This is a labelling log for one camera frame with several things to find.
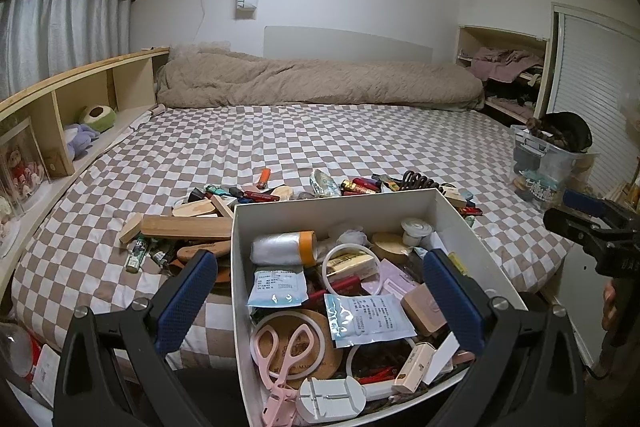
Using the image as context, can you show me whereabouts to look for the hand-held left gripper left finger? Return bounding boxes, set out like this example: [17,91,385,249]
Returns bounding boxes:
[52,251,219,427]

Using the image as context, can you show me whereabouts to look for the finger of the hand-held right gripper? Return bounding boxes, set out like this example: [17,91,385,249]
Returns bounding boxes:
[562,189,622,221]
[543,207,602,244]

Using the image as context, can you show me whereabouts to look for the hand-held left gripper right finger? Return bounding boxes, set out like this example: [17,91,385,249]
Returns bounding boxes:
[422,249,587,427]

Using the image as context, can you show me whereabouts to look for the white storage box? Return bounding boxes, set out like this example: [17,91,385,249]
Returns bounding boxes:
[231,188,529,427]

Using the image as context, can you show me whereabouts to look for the person's right hand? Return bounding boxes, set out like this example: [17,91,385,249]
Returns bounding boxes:
[602,282,620,333]

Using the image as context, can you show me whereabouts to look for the beige square pad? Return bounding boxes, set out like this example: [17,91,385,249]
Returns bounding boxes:
[400,283,449,339]

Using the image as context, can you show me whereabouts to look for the clear plastic storage bin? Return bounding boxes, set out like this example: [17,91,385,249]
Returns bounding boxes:
[510,124,599,214]

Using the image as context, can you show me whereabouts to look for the wooden hairbrush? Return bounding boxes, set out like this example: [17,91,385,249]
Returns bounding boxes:
[175,241,232,265]

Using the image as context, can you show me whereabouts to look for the pink card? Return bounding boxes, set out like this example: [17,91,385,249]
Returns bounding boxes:
[362,259,424,304]

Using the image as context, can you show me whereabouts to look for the black cloth bundle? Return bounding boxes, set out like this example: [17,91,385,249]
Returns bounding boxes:
[525,111,594,154]

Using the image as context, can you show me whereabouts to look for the long wooden plank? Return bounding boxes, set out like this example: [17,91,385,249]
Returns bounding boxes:
[142,215,234,241]

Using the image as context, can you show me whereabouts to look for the round wooden coaster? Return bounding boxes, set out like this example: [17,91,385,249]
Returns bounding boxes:
[372,233,412,265]

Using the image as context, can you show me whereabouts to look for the pink white small box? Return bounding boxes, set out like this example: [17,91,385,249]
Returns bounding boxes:
[391,342,437,395]

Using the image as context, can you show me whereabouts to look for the blue white foil packet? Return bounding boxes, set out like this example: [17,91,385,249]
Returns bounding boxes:
[247,268,309,309]
[324,293,417,350]

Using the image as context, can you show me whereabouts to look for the small wooden block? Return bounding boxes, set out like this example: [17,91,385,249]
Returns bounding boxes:
[119,213,146,245]

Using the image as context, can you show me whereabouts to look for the beige soap box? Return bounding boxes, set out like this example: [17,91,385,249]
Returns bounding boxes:
[339,253,379,276]

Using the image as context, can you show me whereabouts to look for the white roll orange end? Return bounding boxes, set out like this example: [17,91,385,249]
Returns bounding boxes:
[250,230,319,268]

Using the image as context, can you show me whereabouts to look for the pink scissors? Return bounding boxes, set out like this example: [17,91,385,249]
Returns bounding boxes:
[250,322,314,427]

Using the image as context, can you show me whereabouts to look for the red pen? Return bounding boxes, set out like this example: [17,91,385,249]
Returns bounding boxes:
[307,274,382,304]

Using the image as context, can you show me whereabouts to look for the white slatted door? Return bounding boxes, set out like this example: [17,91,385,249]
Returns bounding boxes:
[532,2,640,208]

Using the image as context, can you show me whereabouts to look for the white crumpled plastic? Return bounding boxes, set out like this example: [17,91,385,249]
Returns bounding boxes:
[337,224,367,249]

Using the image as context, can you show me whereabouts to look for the round cork hoop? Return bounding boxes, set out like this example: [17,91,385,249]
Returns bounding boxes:
[254,309,344,384]

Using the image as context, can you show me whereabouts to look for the red yellow battery pack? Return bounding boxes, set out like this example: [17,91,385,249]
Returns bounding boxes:
[341,178,382,196]

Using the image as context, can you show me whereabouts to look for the pink clothes pile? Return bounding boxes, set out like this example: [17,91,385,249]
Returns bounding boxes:
[464,47,547,82]

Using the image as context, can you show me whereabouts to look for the white plastic tool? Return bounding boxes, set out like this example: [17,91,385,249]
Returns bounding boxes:
[295,377,367,426]

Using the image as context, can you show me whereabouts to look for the purple plush toy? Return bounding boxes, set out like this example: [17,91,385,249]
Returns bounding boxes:
[62,123,100,160]

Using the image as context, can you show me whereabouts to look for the white plush display case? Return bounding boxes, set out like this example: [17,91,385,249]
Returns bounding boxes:
[0,194,27,258]

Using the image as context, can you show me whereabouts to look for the checkered bedsheet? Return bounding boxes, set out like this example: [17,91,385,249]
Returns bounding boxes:
[10,102,574,373]

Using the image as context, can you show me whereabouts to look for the green avocado plush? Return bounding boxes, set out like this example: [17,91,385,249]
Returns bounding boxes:
[80,105,119,130]

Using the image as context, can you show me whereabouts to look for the doll display case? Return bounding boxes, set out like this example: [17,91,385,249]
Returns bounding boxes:
[0,117,52,214]

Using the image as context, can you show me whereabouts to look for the wooden bedside shelf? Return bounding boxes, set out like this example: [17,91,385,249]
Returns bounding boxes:
[0,48,171,228]

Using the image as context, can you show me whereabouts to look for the beige duvet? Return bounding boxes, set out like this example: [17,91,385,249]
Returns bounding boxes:
[156,46,486,112]

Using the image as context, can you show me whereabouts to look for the grey curtain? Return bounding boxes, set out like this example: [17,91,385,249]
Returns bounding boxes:
[0,0,133,100]

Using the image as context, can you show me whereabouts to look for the white bed frame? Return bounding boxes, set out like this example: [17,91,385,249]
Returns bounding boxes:
[537,252,607,370]

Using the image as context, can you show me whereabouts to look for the thin white ring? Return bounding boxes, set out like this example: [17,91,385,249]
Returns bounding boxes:
[345,334,417,384]

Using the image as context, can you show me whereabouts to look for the large white ring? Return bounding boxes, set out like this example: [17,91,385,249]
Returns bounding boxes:
[321,244,386,294]

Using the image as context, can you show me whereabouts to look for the wall niche shelf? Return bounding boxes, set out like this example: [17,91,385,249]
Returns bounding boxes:
[456,25,552,124]

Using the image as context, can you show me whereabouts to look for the grey wall panel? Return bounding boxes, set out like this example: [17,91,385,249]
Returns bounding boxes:
[263,25,434,66]

